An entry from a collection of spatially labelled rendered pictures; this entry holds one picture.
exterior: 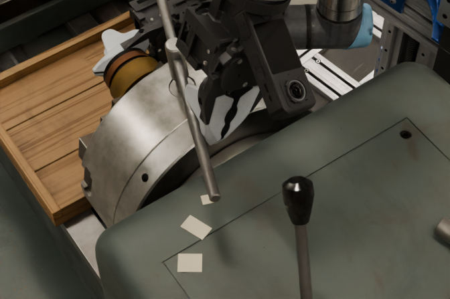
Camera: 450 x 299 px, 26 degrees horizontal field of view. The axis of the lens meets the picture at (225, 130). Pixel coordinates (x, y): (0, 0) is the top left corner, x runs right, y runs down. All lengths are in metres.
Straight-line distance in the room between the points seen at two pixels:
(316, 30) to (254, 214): 0.57
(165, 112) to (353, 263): 0.31
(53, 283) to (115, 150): 0.69
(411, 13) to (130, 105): 0.77
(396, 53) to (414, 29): 0.29
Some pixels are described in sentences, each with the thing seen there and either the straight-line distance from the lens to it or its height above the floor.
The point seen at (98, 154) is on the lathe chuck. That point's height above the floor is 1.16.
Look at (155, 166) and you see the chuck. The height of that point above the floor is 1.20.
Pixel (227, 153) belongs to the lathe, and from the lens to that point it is 1.21.
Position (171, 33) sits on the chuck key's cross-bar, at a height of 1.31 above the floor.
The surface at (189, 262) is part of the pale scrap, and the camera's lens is 1.06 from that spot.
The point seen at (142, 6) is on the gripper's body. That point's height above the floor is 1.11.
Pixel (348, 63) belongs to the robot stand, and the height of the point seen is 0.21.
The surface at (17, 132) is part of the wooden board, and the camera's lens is 1.65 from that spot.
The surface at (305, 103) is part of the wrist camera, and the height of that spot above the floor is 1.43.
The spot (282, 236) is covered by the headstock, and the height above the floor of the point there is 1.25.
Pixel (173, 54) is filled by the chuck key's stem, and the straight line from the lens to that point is 1.15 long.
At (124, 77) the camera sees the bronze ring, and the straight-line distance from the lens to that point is 1.39.
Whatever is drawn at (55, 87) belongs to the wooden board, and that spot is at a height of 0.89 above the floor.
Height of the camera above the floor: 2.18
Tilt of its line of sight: 53 degrees down
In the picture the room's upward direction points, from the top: straight up
